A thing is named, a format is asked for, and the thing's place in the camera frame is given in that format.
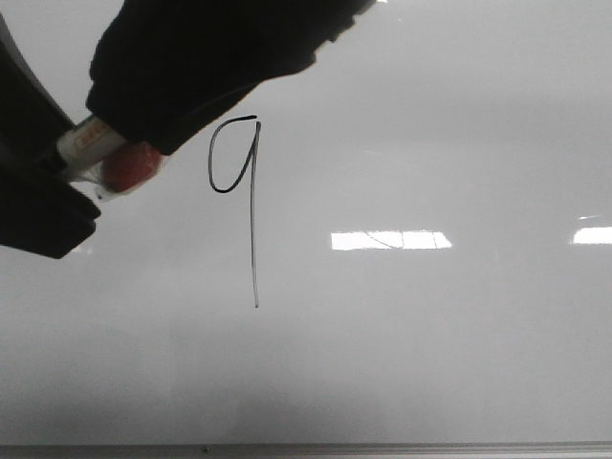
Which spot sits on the white whiteboard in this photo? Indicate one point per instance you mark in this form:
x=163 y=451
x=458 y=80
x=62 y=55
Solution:
x=409 y=242

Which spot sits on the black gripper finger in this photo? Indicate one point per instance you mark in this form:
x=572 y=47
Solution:
x=163 y=70
x=40 y=212

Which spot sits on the white black whiteboard marker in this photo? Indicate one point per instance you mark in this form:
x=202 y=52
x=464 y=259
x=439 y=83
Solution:
x=95 y=153

